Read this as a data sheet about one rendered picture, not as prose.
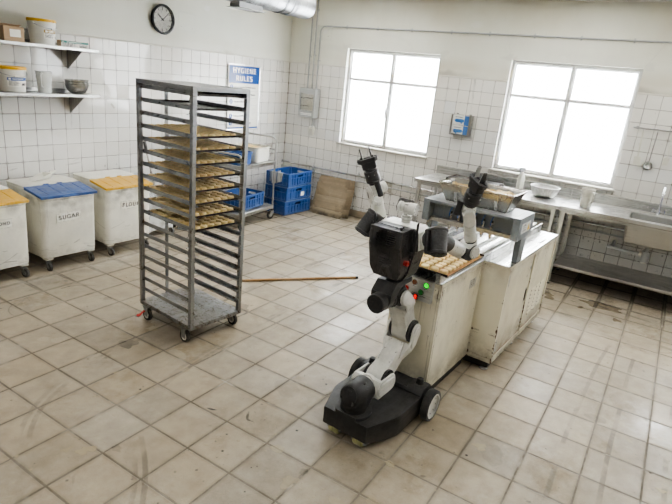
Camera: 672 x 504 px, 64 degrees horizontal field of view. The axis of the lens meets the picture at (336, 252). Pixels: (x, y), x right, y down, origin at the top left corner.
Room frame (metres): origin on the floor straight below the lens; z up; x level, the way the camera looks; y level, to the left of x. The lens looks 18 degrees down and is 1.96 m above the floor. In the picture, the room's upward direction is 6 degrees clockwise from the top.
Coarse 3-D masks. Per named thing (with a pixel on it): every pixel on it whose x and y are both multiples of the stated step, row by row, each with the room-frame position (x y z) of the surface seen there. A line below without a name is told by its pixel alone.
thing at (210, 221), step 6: (150, 210) 3.85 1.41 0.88; (156, 210) 3.86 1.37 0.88; (162, 210) 3.87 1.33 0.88; (168, 216) 3.74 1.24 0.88; (174, 216) 3.78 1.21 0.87; (180, 216) 3.76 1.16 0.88; (210, 216) 3.84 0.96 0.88; (216, 216) 3.88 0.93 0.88; (222, 216) 3.88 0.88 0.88; (180, 222) 3.63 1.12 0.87; (186, 222) 3.62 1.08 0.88; (198, 222) 3.65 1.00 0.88; (204, 222) 3.67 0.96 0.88; (210, 222) 3.71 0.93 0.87; (216, 222) 3.70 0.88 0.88; (222, 222) 3.73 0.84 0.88; (228, 222) 3.78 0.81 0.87; (198, 228) 3.54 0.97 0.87
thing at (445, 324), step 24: (480, 264) 3.53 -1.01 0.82; (456, 288) 3.20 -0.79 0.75; (432, 312) 3.03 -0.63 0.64; (456, 312) 3.27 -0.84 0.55; (432, 336) 3.01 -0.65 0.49; (456, 336) 3.34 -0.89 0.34; (408, 360) 3.09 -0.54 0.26; (432, 360) 3.04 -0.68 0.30; (456, 360) 3.43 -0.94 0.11; (432, 384) 3.11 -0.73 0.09
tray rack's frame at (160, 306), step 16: (144, 80) 3.77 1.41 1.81; (160, 80) 3.85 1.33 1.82; (144, 240) 3.84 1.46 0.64; (144, 256) 3.84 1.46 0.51; (144, 272) 3.83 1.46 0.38; (144, 288) 3.83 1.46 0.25; (144, 304) 3.80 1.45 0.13; (160, 304) 3.78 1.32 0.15; (208, 304) 3.87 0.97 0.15; (224, 304) 3.90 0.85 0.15; (176, 320) 3.55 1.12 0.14; (208, 320) 3.59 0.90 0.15
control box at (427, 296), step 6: (414, 276) 3.10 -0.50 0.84; (420, 282) 3.06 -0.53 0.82; (426, 282) 3.03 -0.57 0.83; (432, 282) 3.03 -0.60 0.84; (414, 288) 3.07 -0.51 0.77; (420, 288) 3.05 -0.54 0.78; (426, 288) 3.03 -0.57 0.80; (432, 288) 3.01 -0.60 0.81; (414, 294) 3.07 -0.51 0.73; (426, 294) 3.03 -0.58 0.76; (432, 294) 3.02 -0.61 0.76; (420, 300) 3.05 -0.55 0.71; (426, 300) 3.02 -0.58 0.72
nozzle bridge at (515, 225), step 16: (432, 208) 3.90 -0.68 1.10; (448, 208) 3.85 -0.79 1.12; (480, 208) 3.69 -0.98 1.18; (432, 224) 3.96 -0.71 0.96; (480, 224) 3.71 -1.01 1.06; (496, 224) 3.64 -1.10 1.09; (512, 224) 3.58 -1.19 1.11; (528, 224) 3.64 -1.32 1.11; (512, 240) 3.49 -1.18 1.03; (512, 256) 3.58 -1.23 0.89
